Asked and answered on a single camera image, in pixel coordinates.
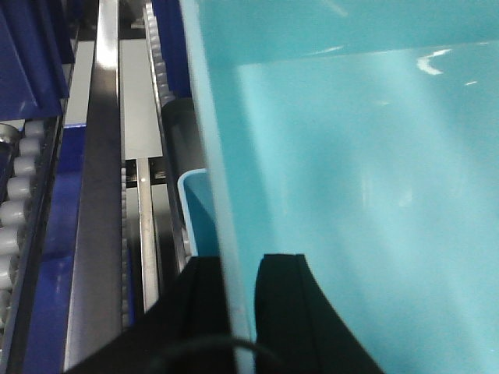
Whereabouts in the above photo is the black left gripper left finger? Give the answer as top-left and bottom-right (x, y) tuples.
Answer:
(68, 256), (230, 373)

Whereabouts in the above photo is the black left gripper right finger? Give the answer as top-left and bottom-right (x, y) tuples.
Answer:
(254, 254), (382, 373)

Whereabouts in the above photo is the light teal plastic bin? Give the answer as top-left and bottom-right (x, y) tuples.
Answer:
(181, 1), (498, 373)

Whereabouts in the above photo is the white roller track strip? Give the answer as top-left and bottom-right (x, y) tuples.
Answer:
(1, 121), (46, 339)

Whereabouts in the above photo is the dark blue bin lower left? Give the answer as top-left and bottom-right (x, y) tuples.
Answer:
(1, 1), (82, 121)

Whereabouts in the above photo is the steel lane divider rail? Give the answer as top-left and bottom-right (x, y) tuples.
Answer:
(64, 1), (123, 369)

